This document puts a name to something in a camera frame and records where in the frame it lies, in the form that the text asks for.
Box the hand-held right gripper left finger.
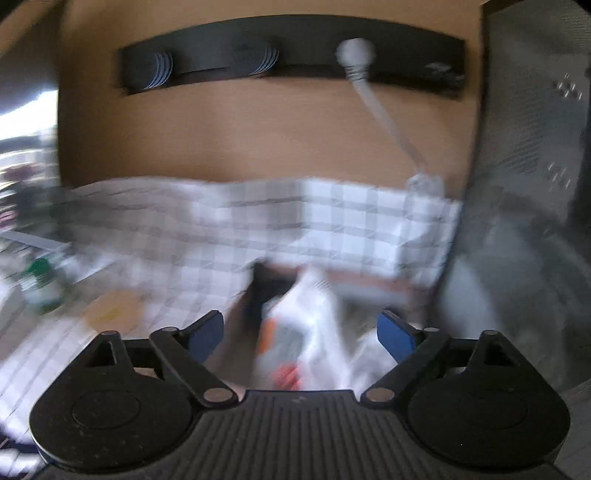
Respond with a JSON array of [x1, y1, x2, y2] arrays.
[[85, 310, 234, 409]]

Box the grey perforated computer case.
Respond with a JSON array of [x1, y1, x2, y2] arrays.
[[438, 0, 591, 403]]

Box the green lid jar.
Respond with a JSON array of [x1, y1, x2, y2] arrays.
[[22, 257, 66, 315]]

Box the white power cable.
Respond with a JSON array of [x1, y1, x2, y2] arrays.
[[335, 38, 430, 178]]

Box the black checked white tablecloth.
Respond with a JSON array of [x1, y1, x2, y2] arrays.
[[0, 176, 462, 444]]

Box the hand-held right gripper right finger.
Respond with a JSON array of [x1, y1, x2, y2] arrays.
[[360, 310, 520, 409]]

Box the black wall power strip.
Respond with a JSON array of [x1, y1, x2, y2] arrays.
[[117, 29, 466, 101]]

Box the white plastic packet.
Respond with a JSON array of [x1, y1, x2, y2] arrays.
[[252, 267, 398, 393]]

